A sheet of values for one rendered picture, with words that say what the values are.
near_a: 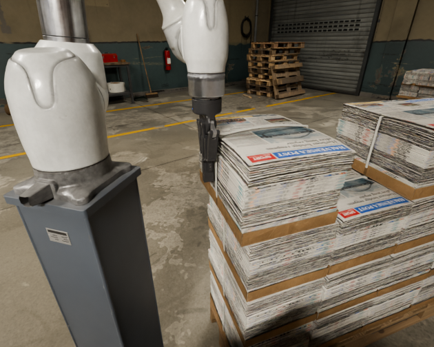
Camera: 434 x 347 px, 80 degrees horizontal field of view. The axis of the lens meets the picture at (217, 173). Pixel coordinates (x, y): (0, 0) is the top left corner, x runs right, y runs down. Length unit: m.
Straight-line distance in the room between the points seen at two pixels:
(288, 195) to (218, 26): 0.40
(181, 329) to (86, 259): 0.94
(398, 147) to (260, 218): 0.56
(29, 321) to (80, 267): 1.13
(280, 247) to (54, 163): 0.57
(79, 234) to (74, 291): 0.22
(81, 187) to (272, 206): 0.42
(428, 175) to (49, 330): 1.75
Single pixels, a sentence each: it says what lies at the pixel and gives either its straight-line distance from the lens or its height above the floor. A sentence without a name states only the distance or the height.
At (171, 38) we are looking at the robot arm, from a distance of 0.75.
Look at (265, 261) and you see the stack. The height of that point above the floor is 0.75.
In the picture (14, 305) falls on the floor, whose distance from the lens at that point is 1.93.
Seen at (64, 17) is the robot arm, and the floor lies 1.33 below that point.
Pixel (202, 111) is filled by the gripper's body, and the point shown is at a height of 1.14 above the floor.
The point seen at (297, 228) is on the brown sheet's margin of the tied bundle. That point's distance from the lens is 0.72.
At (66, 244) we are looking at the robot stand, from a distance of 0.68.
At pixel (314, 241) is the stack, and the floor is 0.78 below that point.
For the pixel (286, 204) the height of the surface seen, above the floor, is 0.93.
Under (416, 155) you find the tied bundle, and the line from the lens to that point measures 0.99.
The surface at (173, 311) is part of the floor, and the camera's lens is 1.58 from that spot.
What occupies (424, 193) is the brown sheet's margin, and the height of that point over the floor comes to 0.86.
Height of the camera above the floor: 1.28
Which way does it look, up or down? 27 degrees down
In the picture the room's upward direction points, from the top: straight up
